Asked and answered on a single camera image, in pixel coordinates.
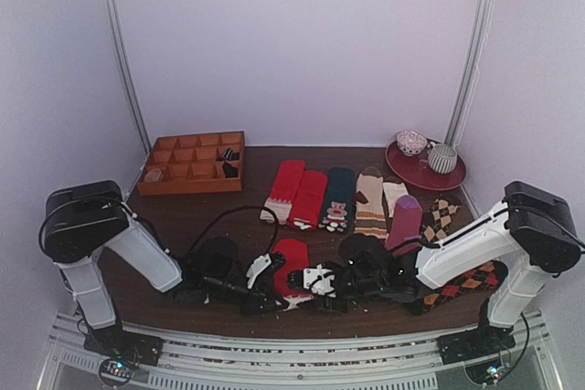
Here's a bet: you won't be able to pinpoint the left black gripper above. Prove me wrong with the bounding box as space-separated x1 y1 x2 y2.
203 275 287 320

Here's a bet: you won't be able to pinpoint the red sock with white cuff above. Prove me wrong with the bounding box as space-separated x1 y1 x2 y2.
273 238 311 297

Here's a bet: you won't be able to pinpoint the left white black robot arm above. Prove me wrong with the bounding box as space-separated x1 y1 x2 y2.
37 180 313 357

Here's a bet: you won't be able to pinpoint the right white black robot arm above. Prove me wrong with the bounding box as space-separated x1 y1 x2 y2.
287 181 584 355

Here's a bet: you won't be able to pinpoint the red sock white trim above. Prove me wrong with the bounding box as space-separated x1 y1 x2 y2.
287 171 328 231

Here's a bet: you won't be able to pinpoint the red sock beige cuff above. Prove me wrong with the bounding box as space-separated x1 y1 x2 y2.
260 160 305 225

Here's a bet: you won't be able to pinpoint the dark teal reindeer sock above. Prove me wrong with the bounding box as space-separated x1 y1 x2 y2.
318 167 356 233

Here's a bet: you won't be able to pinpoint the beige striped sock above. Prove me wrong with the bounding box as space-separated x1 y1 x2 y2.
354 166 388 240

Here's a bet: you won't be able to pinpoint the purple striped sock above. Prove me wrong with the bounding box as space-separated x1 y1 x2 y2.
385 195 422 258

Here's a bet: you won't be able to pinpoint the cream sock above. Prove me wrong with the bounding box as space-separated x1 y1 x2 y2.
383 179 409 218

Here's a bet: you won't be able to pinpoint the black binder clips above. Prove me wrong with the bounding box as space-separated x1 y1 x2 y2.
216 146 240 179

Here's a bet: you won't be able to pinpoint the orange wooden compartment tray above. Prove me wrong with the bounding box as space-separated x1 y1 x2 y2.
137 131 245 195

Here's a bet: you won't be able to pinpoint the dark red round plate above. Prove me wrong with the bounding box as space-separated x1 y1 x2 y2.
385 142 467 192

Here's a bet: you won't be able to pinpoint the tan argyle sock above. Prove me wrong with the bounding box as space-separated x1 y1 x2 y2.
420 195 462 244

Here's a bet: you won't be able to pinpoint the patterned pink bowl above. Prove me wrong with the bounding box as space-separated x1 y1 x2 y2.
396 130 428 156

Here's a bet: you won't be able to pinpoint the striped grey cup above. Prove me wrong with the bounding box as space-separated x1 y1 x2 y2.
428 143 458 174

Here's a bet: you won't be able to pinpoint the black orange argyle sock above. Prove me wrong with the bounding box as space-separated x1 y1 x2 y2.
403 260 508 316

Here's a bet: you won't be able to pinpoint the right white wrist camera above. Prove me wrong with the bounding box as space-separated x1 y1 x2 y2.
302 264 336 298

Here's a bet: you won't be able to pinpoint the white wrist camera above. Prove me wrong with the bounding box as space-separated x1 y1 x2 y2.
302 264 336 298
246 252 286 290

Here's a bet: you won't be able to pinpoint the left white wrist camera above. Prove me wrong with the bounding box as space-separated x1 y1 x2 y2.
246 252 286 290

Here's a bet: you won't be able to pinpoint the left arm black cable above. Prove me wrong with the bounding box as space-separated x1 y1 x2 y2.
182 206 281 263

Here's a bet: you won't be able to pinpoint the metal base rail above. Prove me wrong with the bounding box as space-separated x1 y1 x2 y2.
33 311 569 389

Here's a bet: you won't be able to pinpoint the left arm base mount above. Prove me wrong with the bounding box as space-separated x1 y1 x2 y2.
82 325 163 389

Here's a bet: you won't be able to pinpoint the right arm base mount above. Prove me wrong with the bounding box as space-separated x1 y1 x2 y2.
437 325 516 386

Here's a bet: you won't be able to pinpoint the right aluminium frame post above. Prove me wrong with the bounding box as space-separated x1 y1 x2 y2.
444 0 494 148

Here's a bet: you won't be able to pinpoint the aluminium frame post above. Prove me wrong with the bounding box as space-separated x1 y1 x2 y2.
444 0 494 148
104 0 152 154

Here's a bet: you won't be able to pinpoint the left aluminium frame post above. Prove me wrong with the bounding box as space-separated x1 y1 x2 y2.
104 0 152 154

